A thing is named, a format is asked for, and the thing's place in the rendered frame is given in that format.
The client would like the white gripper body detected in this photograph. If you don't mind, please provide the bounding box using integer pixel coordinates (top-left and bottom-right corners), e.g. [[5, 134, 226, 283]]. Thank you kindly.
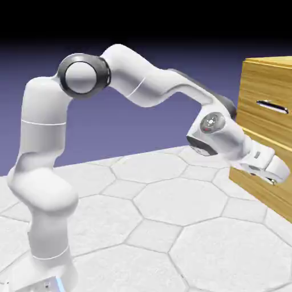
[[230, 155, 291, 184]]

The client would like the wooden drawer front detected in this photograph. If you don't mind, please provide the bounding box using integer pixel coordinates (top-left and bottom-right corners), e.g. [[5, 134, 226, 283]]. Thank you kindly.
[[236, 60, 292, 148], [228, 128, 292, 224]]

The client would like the light wooden cabinet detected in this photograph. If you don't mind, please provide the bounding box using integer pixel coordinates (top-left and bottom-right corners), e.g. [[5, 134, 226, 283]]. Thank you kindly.
[[228, 55, 292, 224]]

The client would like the curved silver drawer handle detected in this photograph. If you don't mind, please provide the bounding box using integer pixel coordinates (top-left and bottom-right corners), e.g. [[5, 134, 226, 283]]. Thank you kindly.
[[255, 99, 290, 115], [249, 172, 278, 186]]

